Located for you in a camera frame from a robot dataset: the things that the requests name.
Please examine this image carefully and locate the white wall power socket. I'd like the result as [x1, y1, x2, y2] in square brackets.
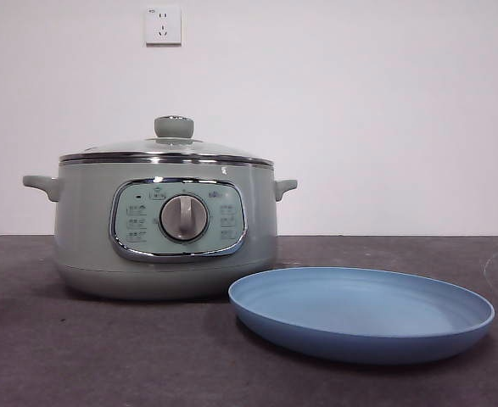
[145, 6, 182, 47]

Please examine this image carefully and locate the pale green electric steamer pot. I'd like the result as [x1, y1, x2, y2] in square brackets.
[22, 159, 299, 302]

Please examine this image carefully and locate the glass lid with green knob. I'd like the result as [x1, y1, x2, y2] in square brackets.
[59, 114, 275, 167]

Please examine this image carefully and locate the blue round plate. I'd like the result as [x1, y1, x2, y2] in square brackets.
[227, 265, 495, 366]

